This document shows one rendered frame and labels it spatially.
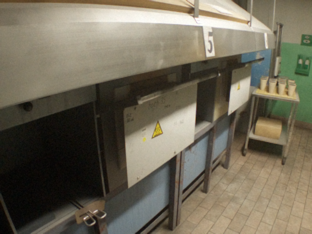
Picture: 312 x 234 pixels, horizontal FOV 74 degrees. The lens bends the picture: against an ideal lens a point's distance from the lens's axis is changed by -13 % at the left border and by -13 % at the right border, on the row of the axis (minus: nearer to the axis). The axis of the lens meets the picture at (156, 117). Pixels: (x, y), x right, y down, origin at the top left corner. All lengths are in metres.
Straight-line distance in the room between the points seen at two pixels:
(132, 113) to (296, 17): 4.08
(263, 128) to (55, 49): 3.03
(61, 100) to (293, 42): 4.28
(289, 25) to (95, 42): 4.31
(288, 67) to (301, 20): 0.88
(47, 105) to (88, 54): 0.33
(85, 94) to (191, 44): 0.45
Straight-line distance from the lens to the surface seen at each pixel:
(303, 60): 4.68
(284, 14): 4.73
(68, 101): 0.88
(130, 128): 0.99
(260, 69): 3.81
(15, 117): 0.80
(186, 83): 1.07
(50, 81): 0.51
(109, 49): 0.61
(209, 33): 1.10
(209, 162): 2.37
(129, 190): 1.46
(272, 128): 3.30
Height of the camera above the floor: 1.62
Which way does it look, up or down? 21 degrees down
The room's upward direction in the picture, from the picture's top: straight up
